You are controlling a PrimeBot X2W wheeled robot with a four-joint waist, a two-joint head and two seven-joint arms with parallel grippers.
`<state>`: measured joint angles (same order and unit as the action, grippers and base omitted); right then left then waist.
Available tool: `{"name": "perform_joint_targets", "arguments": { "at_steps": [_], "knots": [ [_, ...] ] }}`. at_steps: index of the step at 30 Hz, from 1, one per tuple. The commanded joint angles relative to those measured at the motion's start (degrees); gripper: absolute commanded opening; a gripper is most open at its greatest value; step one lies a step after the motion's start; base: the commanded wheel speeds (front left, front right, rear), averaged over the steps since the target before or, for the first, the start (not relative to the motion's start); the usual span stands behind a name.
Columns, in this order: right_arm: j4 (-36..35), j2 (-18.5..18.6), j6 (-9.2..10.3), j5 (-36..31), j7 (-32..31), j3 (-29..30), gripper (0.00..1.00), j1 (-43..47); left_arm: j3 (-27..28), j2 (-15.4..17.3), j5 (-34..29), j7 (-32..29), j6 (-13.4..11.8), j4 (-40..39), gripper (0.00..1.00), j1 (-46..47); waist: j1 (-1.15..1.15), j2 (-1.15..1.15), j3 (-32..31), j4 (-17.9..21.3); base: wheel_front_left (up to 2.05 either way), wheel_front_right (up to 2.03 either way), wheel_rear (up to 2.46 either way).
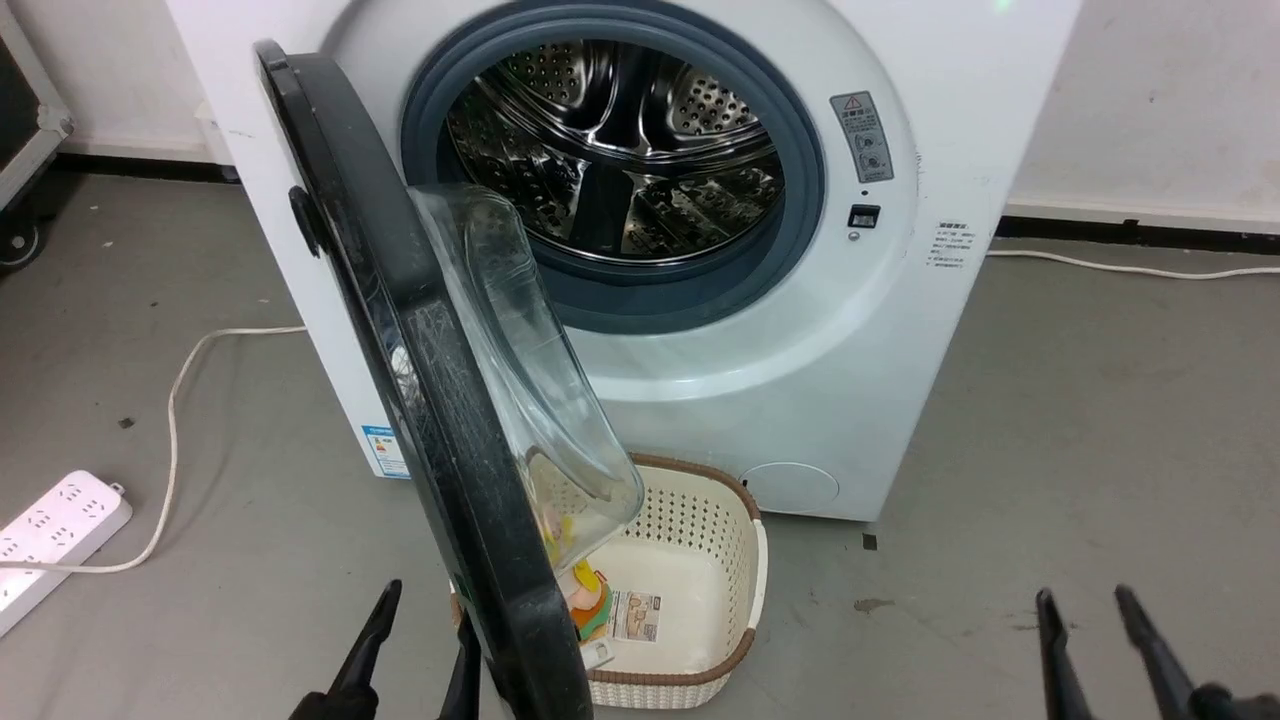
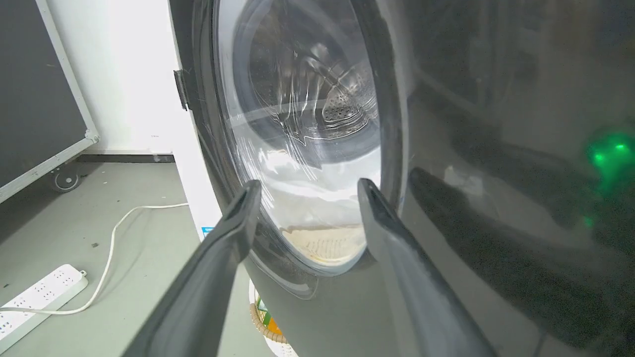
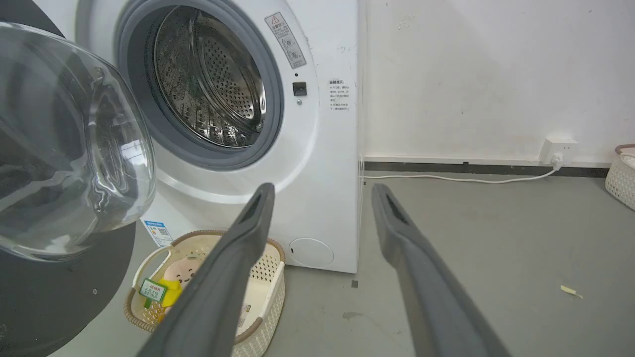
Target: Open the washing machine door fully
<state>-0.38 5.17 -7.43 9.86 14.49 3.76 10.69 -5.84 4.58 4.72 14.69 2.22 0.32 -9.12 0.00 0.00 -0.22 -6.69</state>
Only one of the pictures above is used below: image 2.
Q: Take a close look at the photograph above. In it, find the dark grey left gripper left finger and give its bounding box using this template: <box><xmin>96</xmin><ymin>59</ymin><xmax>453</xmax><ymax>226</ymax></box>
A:
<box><xmin>122</xmin><ymin>179</ymin><xmax>262</xmax><ymax>357</ymax></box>

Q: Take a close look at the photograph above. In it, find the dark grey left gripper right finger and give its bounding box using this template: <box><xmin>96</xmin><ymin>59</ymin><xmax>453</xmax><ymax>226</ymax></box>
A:
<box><xmin>357</xmin><ymin>178</ymin><xmax>498</xmax><ymax>357</ymax></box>

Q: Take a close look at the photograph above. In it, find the dark grey washing machine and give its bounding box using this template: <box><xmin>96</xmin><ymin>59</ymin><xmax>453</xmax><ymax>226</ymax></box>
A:
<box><xmin>168</xmin><ymin>0</ymin><xmax>635</xmax><ymax>357</ymax></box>

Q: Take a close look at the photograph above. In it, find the white washing machine body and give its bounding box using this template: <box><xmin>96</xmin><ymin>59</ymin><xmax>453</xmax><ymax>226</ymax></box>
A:
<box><xmin>168</xmin><ymin>15</ymin><xmax>225</xmax><ymax>241</ymax></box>

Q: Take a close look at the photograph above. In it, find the woven laundry basket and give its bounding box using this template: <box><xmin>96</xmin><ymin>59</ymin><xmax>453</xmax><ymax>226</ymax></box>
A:
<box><xmin>248</xmin><ymin>280</ymin><xmax>299</xmax><ymax>357</ymax></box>

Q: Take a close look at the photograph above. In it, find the white power strip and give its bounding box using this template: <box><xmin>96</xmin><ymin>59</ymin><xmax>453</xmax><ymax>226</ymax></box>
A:
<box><xmin>0</xmin><ymin>264</ymin><xmax>89</xmax><ymax>354</ymax></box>

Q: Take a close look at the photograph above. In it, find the grey caster wheel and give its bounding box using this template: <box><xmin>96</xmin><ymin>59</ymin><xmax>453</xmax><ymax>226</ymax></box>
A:
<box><xmin>51</xmin><ymin>168</ymin><xmax>81</xmax><ymax>193</ymax></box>

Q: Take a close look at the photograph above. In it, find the white power cable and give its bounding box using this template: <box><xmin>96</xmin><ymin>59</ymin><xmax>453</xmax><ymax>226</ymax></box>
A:
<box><xmin>0</xmin><ymin>202</ymin><xmax>190</xmax><ymax>316</ymax></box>

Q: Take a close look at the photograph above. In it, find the dark panel with metal frame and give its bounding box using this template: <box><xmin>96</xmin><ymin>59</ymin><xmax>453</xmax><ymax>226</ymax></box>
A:
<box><xmin>0</xmin><ymin>0</ymin><xmax>100</xmax><ymax>204</ymax></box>

